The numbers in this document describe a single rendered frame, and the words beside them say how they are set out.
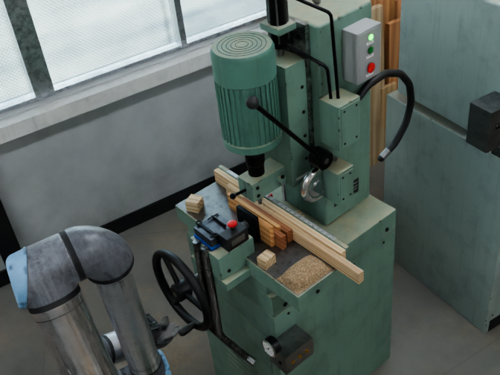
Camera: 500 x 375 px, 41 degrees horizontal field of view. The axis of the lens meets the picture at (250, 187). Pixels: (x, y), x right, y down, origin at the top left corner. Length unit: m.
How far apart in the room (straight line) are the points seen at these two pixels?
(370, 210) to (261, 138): 0.59
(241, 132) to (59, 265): 0.69
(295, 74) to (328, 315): 0.86
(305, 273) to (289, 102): 0.49
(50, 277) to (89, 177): 1.98
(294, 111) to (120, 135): 1.54
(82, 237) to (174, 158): 2.13
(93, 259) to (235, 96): 0.63
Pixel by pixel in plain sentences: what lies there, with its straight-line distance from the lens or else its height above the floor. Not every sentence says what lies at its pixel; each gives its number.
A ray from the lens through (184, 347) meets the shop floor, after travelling 3.03.
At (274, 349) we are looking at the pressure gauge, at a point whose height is 0.68.
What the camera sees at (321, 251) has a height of 0.93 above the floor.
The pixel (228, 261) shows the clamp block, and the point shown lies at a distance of 2.00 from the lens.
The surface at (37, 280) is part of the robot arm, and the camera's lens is 1.47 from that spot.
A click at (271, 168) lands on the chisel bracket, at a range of 2.10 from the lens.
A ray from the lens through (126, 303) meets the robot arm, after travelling 1.64.
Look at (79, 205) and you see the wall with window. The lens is 3.48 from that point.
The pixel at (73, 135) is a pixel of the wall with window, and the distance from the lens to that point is 3.28.
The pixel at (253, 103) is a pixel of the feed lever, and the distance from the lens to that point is 1.73.
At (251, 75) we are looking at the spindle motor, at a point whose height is 1.45.
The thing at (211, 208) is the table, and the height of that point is 0.90.
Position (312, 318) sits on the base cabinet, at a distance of 2.29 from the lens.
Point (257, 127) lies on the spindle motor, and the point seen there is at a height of 1.29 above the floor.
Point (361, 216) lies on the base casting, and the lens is 2.32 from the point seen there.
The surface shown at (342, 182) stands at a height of 1.04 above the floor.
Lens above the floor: 2.31
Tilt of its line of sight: 38 degrees down
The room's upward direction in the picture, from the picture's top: 7 degrees counter-clockwise
